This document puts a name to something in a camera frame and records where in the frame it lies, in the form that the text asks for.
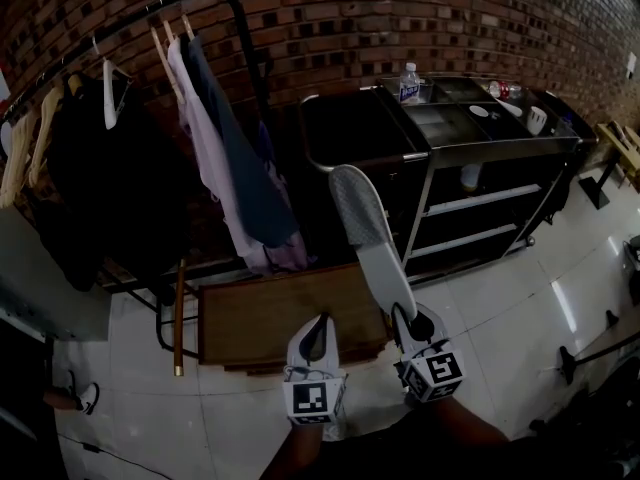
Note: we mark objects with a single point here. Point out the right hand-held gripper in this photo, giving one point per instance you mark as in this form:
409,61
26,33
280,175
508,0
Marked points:
436,370

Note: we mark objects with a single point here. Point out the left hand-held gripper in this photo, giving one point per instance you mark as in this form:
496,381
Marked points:
312,400

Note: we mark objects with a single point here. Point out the black metal cart shelf unit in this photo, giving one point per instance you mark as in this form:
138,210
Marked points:
450,153

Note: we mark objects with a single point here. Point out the person's left forearm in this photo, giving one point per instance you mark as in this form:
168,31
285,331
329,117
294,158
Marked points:
295,450

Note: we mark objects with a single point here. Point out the person's right forearm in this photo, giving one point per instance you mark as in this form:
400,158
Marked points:
460,420

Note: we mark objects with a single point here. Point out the brown wooden bench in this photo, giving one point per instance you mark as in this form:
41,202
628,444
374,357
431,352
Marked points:
290,313

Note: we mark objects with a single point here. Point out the wooden pole with brass tip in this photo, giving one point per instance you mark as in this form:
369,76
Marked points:
179,318

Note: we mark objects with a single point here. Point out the person's black clothing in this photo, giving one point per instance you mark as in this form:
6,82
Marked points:
500,460

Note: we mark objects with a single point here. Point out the white yellow bottle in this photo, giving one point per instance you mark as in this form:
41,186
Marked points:
470,178

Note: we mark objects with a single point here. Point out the black stand leg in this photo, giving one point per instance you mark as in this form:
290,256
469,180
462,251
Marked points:
590,355

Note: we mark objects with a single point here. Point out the dark grey garment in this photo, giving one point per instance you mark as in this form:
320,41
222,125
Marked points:
250,178

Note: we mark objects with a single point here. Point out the pale pink garment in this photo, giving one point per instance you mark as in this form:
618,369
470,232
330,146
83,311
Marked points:
210,158

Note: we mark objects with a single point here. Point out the black table base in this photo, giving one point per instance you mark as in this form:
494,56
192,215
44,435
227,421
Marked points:
597,188

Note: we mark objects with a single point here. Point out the small white dish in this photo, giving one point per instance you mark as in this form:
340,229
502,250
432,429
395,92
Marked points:
478,111

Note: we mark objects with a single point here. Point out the white cup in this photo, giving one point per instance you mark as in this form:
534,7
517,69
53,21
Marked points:
536,120

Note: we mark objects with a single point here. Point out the white spoon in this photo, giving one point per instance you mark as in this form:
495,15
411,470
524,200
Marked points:
510,107

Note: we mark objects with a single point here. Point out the clear plastic water bottle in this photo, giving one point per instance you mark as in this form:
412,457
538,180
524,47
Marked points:
409,85

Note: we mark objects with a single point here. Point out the red label plastic bottle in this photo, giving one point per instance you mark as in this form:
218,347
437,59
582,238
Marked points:
504,89

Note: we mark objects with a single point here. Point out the black garment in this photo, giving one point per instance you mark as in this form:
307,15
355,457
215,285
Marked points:
115,178

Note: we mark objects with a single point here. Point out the light wooden furniture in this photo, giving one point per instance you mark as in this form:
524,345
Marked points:
622,148

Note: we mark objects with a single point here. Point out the grey metal panel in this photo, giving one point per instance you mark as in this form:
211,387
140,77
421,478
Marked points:
45,278

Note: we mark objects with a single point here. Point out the wooden clothes hanger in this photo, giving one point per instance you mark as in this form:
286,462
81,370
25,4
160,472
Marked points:
188,27
162,63
168,32

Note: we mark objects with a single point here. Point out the white plastic clothes hanger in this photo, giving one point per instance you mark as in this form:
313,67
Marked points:
109,98

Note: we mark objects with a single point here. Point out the cream clothes hanger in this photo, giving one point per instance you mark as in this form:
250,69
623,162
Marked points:
15,163
42,133

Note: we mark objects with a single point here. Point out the white wall switch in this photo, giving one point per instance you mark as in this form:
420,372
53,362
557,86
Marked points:
632,65

